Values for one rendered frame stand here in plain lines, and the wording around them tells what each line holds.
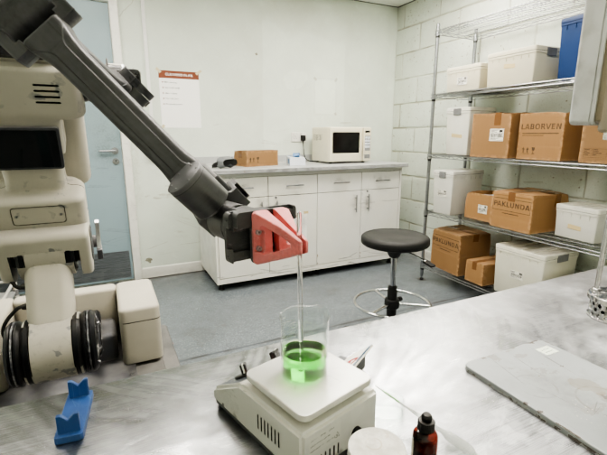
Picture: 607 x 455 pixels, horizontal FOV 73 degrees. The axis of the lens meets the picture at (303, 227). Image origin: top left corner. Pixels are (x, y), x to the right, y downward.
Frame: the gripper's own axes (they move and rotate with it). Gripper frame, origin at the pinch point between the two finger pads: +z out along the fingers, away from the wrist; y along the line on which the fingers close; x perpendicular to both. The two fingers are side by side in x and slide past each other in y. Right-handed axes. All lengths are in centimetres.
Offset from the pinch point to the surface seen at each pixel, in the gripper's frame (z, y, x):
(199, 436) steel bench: -9.0, -10.3, 26.2
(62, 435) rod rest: -18.5, -24.7, 25.0
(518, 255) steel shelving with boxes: -77, 221, 61
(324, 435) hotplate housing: 5.7, -1.1, 20.9
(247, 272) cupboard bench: -223, 114, 89
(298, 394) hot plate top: 1.9, -1.9, 17.5
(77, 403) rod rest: -24.5, -22.2, 25.0
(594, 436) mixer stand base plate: 22.5, 30.0, 25.7
